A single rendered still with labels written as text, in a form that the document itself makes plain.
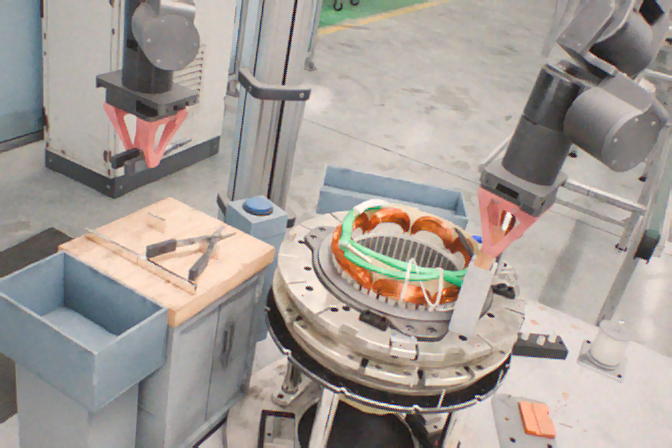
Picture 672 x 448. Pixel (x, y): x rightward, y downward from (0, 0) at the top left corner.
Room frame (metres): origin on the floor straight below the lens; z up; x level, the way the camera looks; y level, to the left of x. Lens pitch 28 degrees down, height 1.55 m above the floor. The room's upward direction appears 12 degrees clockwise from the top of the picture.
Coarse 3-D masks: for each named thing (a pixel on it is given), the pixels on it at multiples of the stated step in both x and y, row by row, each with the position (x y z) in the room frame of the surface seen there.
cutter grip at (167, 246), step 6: (168, 240) 0.72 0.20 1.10; (174, 240) 0.72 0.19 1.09; (150, 246) 0.69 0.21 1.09; (156, 246) 0.70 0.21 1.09; (162, 246) 0.70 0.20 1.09; (168, 246) 0.71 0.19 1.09; (174, 246) 0.72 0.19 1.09; (150, 252) 0.69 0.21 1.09; (156, 252) 0.70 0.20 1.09; (162, 252) 0.70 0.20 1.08; (168, 252) 0.71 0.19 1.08
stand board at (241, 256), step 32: (128, 224) 0.78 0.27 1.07; (192, 224) 0.82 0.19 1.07; (224, 224) 0.83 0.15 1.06; (96, 256) 0.69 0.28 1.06; (160, 256) 0.72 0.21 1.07; (192, 256) 0.74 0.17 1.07; (224, 256) 0.75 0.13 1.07; (256, 256) 0.77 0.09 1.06; (160, 288) 0.66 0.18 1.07; (224, 288) 0.70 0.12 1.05
